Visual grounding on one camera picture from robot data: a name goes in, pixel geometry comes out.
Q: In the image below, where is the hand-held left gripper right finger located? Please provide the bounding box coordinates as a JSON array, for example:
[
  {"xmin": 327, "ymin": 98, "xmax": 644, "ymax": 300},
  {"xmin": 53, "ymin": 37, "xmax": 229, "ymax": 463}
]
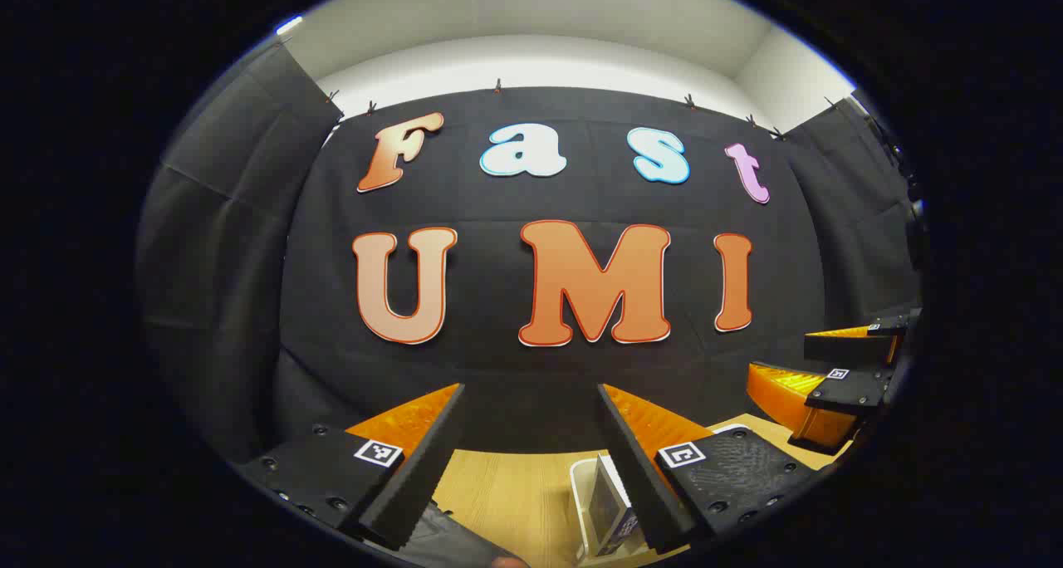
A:
[{"xmin": 596, "ymin": 383, "xmax": 831, "ymax": 556}]

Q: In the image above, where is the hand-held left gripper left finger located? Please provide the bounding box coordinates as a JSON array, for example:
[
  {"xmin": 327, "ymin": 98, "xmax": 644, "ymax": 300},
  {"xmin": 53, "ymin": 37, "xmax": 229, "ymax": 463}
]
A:
[{"xmin": 237, "ymin": 383, "xmax": 466, "ymax": 551}]

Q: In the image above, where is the grey schoolbag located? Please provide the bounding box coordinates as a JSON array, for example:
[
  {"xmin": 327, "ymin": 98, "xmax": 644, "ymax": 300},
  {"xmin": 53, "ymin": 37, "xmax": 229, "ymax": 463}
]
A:
[{"xmin": 399, "ymin": 502, "xmax": 532, "ymax": 568}]

